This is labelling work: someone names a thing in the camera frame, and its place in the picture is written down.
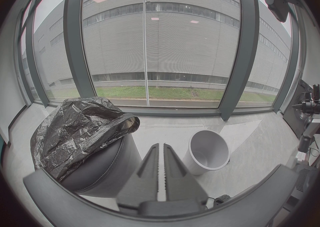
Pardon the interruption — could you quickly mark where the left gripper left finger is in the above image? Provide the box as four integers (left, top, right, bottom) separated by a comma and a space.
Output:
117, 143, 160, 209

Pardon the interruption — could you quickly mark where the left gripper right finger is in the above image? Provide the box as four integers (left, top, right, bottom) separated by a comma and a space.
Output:
163, 143, 208, 205

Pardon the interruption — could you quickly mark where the white trash bin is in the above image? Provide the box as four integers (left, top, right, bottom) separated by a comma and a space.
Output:
182, 130, 231, 176

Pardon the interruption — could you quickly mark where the black plastic bag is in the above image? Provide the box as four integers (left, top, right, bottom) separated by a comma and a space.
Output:
30, 97, 140, 182

